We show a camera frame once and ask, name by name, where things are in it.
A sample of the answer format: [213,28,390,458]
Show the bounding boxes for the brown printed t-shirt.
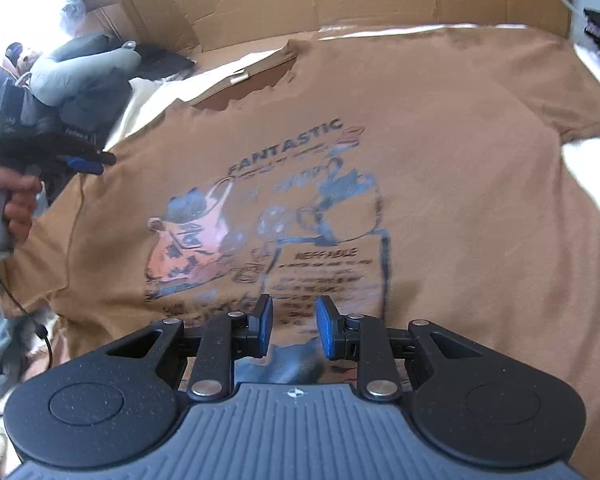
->
[0,24,600,466]

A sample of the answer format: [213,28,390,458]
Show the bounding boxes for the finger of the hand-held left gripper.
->
[59,151,117,176]

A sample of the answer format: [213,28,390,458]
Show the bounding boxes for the black thin cable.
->
[0,277,55,366]

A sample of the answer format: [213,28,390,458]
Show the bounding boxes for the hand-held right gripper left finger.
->
[107,294,274,402]

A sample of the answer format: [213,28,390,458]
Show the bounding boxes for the grey neck pillow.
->
[30,34,143,108]

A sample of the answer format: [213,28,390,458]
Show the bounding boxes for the grey jeans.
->
[0,255,53,403]

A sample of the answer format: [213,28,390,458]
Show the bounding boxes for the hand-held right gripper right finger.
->
[315,296,473,402]

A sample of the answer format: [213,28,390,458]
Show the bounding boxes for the person's left hand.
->
[0,166,43,243]

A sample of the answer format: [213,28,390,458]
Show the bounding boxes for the small teddy bear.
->
[2,42,43,81]

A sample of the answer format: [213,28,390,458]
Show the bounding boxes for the black crumpled garment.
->
[55,42,196,156]

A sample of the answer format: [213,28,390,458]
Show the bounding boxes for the cream bear print bedsheet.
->
[0,22,600,411]

